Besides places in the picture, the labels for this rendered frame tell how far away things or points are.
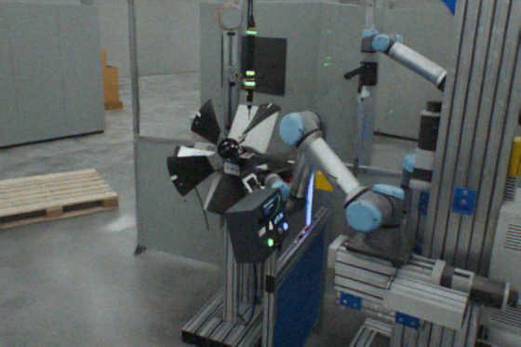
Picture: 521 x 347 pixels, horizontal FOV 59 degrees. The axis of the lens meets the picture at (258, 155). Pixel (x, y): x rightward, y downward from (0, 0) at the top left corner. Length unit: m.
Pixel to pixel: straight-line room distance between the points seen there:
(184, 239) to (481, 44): 2.65
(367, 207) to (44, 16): 6.55
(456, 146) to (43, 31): 6.57
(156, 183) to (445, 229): 2.36
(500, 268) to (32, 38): 6.77
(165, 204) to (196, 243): 0.39
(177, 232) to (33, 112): 4.38
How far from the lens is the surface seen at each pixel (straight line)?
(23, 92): 7.57
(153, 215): 3.82
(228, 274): 2.86
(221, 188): 2.35
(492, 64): 1.82
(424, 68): 2.20
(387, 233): 1.83
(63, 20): 7.77
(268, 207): 1.65
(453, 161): 1.88
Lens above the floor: 1.84
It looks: 16 degrees down
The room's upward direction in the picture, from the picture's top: 2 degrees clockwise
